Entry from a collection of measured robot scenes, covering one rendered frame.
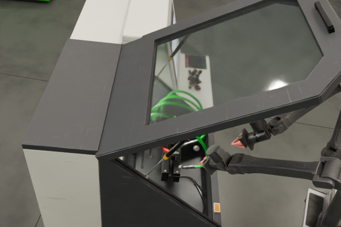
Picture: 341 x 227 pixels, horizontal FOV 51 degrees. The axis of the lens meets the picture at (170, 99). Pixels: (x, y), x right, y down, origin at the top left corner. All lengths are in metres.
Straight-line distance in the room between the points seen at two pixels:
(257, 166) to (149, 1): 1.17
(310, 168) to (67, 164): 0.90
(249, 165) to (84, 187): 0.68
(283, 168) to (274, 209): 1.79
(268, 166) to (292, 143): 2.29
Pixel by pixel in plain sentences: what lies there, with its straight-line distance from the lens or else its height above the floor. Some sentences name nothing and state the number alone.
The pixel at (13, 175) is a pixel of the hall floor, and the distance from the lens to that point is 3.24.
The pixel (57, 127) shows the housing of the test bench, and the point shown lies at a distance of 1.45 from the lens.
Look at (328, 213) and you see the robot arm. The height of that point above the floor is 1.37.
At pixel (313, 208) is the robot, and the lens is 1.98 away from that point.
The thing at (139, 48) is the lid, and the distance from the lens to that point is 1.76.
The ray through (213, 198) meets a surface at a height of 0.95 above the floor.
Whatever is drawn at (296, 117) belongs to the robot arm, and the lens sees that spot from 1.78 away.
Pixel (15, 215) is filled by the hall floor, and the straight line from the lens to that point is 3.03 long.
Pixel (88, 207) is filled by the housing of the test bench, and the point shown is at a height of 1.08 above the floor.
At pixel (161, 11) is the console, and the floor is 1.55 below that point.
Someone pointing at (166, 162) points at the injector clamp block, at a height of 0.98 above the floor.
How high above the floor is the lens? 2.56
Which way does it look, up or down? 43 degrees down
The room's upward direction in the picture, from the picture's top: 8 degrees clockwise
